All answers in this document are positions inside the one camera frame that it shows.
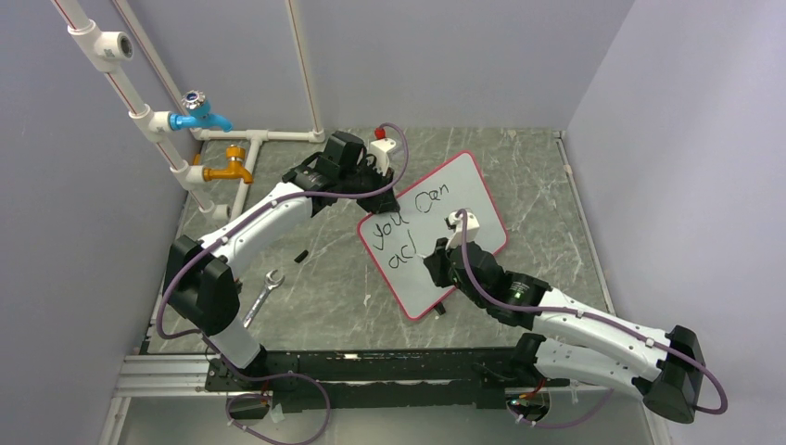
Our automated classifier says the orange brass faucet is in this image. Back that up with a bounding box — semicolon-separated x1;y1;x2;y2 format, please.
194;145;253;184

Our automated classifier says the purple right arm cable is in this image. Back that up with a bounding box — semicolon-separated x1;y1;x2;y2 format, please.
454;209;729;431

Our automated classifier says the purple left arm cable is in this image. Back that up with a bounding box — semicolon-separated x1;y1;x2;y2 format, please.
154;122;412;445

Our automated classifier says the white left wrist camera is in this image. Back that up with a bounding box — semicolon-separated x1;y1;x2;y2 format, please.
367;127;398;176

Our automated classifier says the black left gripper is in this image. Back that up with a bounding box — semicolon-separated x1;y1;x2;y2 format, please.
338;159;399;214

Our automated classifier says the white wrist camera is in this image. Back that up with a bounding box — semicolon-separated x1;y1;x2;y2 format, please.
446;209;480;249
367;127;398;176

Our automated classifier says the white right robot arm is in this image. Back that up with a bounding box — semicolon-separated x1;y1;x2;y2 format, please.
423;238;705;424

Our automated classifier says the pink framed whiteboard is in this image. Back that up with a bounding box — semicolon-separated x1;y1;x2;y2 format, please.
357;150;508;320

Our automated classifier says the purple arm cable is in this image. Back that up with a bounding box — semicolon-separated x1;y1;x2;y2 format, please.
454;209;729;431
154;122;412;445

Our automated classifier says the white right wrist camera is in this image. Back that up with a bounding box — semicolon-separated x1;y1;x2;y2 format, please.
446;209;480;249

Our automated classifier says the white PVC pipe frame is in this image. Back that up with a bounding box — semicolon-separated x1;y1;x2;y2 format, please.
52;0;325;225

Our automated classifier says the silver combination wrench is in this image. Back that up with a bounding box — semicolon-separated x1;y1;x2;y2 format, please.
242;269;285;328

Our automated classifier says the black marker cap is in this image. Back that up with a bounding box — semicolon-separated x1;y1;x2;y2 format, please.
294;249;309;263

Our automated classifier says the blue plastic faucet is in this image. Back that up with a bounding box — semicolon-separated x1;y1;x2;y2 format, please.
168;90;233;133

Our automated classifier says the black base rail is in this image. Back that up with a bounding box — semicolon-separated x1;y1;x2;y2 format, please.
204;347;567;413

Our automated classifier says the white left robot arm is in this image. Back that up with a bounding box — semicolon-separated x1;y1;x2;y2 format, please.
156;127;408;389

